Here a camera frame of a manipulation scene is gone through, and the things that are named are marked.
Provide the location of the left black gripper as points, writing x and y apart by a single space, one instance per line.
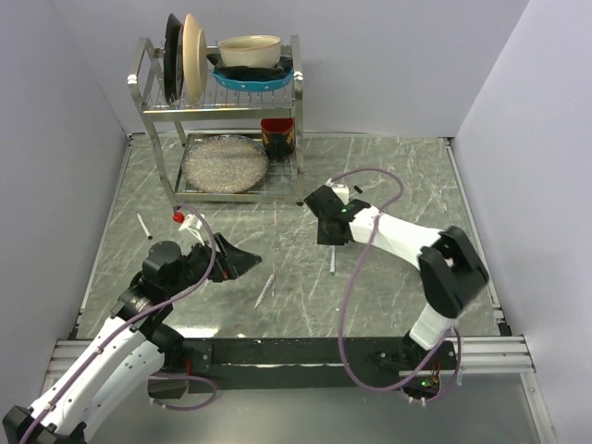
234 260

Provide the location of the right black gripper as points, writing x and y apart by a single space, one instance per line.
324 239

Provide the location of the green white marker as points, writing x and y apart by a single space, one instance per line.
332 263

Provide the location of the red white marker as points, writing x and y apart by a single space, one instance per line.
267 287

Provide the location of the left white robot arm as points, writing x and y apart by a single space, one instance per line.
133 344

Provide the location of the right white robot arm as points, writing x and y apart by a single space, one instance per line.
450 269

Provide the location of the black tipped white marker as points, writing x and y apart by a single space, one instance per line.
144 227

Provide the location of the red black cup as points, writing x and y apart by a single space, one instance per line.
278 138

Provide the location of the speckled glass plate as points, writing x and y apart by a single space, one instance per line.
225 164

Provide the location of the steel dish rack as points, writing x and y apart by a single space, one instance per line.
220 111

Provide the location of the black base beam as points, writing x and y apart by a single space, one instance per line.
289 377

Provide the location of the black dish under bowl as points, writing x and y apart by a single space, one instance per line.
279 71

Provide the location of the blue dotted dish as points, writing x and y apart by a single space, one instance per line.
253 86

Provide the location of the cream bowl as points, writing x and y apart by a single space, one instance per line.
254 51

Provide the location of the beige plate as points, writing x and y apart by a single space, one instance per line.
195 63

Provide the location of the black plate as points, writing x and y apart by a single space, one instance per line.
172 59

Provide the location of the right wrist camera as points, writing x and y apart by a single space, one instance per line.
341 190

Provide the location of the aluminium frame rail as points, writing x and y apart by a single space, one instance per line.
474 355

